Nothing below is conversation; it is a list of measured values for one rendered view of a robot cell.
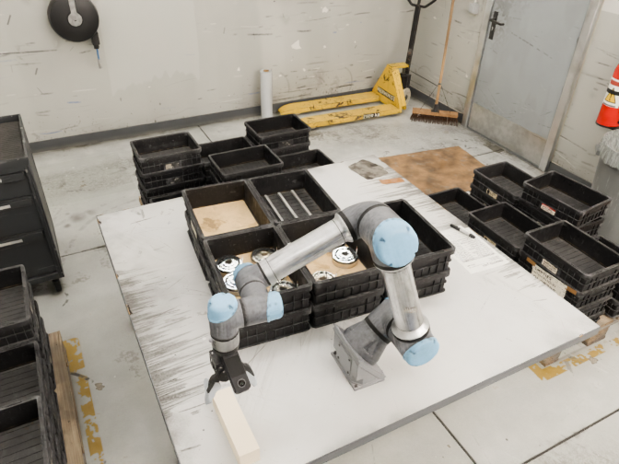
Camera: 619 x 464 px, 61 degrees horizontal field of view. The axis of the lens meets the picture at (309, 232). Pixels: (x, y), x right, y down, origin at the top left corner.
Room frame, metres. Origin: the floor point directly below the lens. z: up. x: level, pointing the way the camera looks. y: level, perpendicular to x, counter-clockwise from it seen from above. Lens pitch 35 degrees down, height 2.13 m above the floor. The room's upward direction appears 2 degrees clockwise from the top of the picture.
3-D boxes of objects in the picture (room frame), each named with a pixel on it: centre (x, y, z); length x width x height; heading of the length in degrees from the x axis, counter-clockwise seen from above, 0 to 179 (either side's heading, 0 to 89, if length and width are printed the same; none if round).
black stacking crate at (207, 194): (1.88, 0.36, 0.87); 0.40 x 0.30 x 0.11; 24
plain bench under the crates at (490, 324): (1.79, -0.05, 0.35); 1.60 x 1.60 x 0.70; 29
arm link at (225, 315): (0.98, 0.21, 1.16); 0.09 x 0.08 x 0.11; 111
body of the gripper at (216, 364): (0.99, 0.22, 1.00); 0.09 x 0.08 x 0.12; 29
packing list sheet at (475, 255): (1.95, -0.73, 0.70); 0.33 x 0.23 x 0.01; 29
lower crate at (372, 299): (1.63, -0.08, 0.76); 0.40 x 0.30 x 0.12; 24
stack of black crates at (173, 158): (3.13, 0.96, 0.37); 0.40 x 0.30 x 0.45; 119
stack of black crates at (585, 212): (2.70, -1.50, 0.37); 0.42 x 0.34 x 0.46; 28
